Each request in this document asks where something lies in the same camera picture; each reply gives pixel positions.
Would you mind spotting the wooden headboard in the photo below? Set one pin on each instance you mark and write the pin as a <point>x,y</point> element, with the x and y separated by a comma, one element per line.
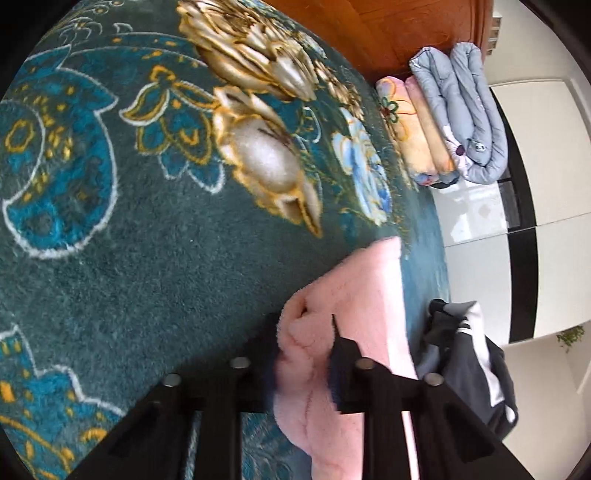
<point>378,27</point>

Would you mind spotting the folded grey quilt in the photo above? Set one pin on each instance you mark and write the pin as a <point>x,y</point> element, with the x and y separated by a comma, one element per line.
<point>466,101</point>

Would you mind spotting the pink floral fleece garment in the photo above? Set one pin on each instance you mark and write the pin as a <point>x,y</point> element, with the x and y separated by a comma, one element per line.
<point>360,295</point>

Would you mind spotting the dark grey jacket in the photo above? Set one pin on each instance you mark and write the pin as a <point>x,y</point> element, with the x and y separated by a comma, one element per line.
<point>466,364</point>

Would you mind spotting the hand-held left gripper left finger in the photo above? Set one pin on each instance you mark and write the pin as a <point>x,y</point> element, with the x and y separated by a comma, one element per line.
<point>221,397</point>

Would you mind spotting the folded orange floral blanket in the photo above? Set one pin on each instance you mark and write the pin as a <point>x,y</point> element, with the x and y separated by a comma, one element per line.
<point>415,134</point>

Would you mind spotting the green potted plant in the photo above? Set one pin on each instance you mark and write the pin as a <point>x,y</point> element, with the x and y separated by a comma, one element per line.
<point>571,338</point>

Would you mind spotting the teal floral bed blanket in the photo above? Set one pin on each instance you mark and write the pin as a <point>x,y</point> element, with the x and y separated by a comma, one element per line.
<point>138,277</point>

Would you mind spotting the small picture frame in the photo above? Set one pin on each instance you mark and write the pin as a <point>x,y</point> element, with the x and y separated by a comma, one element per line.
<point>496,21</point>
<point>495,40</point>

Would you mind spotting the white wardrobe with black band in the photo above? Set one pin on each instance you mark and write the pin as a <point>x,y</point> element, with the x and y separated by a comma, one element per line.
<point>545,152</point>

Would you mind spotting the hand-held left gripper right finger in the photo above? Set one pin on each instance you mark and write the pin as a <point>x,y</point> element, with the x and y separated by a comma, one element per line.
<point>392,401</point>

